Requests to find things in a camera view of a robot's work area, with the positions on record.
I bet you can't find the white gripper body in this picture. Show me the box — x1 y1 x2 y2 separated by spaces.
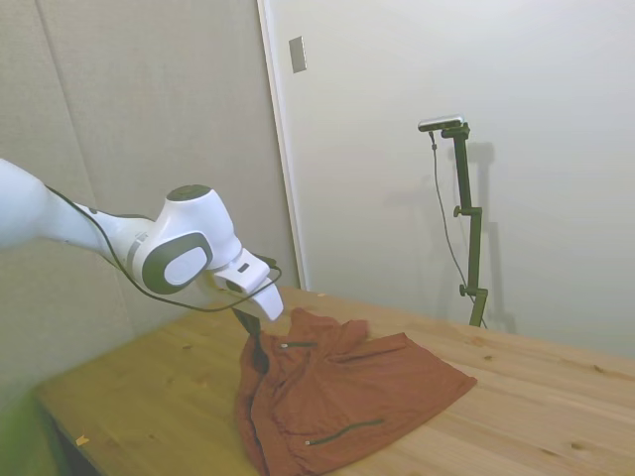
205 275 287 323

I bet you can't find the silver bar camera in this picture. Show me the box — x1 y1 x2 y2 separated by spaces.
417 113 467 134

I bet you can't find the dark articulated camera stand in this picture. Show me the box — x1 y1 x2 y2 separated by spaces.
440 123 490 329

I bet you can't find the grey wall plate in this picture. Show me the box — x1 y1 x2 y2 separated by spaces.
288 35 308 74

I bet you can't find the white vertical door frame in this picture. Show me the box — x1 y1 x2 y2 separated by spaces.
256 0 313 293

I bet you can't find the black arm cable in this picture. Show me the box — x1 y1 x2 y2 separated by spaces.
45 183 284 314

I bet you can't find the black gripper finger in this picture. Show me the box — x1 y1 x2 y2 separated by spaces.
235 309 258 344
243 311 263 344

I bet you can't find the rust red shirt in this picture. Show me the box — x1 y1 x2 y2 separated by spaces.
233 306 478 476

